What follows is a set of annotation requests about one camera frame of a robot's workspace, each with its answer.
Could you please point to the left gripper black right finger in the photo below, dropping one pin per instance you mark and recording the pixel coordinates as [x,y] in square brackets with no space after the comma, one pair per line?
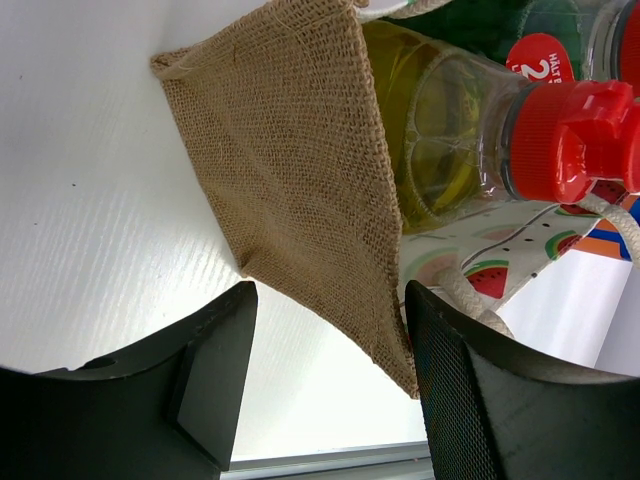
[497,409]

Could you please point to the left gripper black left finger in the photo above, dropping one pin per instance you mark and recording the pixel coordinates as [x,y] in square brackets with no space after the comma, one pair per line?
[164,407]

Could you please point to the blue orange pump bottle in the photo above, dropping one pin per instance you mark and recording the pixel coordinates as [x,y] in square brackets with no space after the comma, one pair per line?
[616,235]

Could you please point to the yellow dish soap bottle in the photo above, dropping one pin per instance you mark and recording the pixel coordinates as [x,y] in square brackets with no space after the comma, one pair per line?
[466,135]

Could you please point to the watermelon print jute bag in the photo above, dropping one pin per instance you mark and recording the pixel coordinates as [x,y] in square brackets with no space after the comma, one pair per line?
[280,119]

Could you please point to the green dish soap bottle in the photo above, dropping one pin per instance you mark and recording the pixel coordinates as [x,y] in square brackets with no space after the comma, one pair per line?
[544,40]

